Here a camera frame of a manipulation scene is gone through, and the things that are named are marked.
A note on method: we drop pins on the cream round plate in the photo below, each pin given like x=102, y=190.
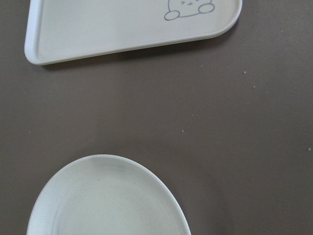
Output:
x=106, y=195

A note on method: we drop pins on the cream rabbit tray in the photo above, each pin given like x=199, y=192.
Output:
x=65, y=30

